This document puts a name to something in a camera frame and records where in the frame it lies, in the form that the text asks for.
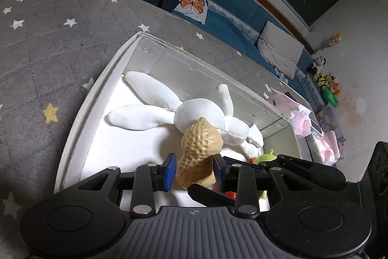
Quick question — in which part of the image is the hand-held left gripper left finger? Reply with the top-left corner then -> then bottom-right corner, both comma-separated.
73,153 -> 177,215

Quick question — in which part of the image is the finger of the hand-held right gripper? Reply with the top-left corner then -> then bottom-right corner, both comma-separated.
267,155 -> 346,187
188,183 -> 237,208

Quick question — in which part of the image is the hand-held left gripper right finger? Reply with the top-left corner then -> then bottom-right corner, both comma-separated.
213,154 -> 322,215

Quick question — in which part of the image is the tan peanut toy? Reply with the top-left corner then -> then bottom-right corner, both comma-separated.
176,118 -> 224,188

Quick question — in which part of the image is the white storage box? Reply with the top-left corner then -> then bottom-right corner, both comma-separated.
54,32 -> 313,211

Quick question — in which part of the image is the green alien toy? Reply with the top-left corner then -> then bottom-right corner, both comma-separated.
253,149 -> 278,200

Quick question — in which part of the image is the white plush rabbit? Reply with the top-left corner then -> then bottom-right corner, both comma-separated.
105,71 -> 264,161

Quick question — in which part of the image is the clear storage bin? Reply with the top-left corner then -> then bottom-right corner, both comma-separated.
317,104 -> 346,156

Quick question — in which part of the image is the pink white cloth bundle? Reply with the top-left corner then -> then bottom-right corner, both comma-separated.
268,88 -> 313,138

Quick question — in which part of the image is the pile of plush toys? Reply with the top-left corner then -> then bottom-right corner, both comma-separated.
315,72 -> 341,108

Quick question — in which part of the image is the panda plush toy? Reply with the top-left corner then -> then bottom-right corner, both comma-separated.
309,54 -> 326,74

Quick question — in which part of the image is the grey pillow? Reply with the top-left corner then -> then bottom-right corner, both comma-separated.
257,21 -> 305,80

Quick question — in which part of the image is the orange plush toy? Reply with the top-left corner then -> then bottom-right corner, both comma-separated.
326,33 -> 343,47

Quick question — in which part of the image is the grey star-print mat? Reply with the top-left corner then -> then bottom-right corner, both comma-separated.
0,0 -> 322,259

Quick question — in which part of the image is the blue sofa bed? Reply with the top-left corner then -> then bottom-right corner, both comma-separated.
90,0 -> 326,114

